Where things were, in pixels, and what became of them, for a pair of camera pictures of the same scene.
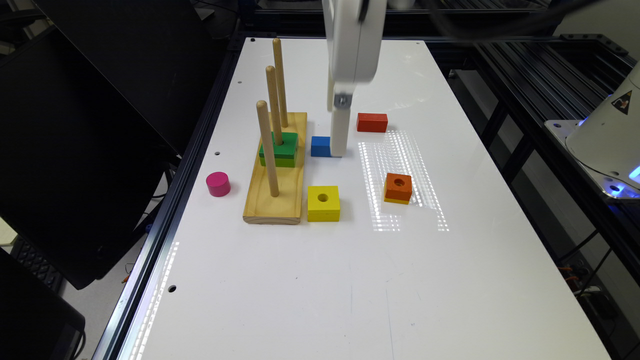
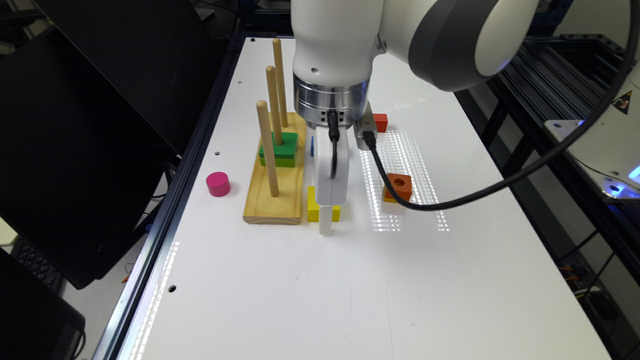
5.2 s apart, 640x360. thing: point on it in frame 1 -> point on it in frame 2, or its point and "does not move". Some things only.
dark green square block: (286, 149) does not move
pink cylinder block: (218, 184) does not move
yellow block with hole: (323, 204) does not move
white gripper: (355, 29) -> (331, 172)
